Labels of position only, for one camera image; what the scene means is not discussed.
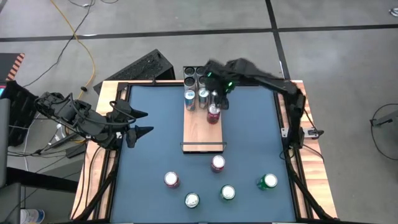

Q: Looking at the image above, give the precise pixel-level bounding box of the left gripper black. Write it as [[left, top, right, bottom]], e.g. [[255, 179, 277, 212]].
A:
[[107, 99, 155, 149]]

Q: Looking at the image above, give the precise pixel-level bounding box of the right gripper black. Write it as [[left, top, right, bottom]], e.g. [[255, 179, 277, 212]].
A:
[[203, 59, 238, 111]]

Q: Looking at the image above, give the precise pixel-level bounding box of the red Coca-Cola can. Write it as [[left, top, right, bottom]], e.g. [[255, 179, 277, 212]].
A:
[[206, 104, 222, 125], [164, 170, 181, 189], [211, 154, 226, 174]]

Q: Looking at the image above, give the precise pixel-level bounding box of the wooden shelf with black rails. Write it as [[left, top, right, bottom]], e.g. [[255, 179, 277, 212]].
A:
[[180, 65, 228, 154]]

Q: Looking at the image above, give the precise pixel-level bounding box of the blue table mat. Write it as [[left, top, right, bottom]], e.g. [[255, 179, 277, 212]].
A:
[[110, 85, 298, 223]]

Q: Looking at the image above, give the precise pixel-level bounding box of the small black connector box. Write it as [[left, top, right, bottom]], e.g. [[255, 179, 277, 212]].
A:
[[303, 127, 325, 138]]

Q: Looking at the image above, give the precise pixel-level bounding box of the black floor bar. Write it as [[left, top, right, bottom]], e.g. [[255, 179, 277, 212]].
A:
[[6, 167, 79, 193]]

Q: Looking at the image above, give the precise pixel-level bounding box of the black bag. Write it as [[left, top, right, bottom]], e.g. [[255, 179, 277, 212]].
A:
[[6, 80, 41, 147]]

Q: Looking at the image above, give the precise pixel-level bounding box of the black board with striped edge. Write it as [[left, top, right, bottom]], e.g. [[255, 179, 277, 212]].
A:
[[0, 52, 25, 82]]

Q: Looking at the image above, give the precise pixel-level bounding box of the white and blue shoe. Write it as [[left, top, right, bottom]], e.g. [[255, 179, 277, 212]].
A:
[[20, 208, 46, 224]]

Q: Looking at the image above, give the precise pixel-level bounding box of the grey floor box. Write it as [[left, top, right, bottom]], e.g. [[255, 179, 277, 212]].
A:
[[0, 182, 22, 224]]

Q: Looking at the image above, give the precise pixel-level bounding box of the round floor stand base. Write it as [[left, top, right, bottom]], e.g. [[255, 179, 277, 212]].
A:
[[369, 103, 398, 161]]

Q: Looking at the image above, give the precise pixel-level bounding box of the black metal table frame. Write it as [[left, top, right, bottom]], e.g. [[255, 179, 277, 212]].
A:
[[70, 70, 340, 224]]

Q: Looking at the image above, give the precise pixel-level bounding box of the yellow floor cable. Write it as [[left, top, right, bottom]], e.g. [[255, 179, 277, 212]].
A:
[[49, 0, 96, 144]]

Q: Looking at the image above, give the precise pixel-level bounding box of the white floor cable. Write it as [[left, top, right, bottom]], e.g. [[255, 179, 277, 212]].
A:
[[24, 108, 68, 172]]

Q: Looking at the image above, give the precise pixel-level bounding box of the long black floor cable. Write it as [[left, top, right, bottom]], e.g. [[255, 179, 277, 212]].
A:
[[22, 0, 94, 88]]

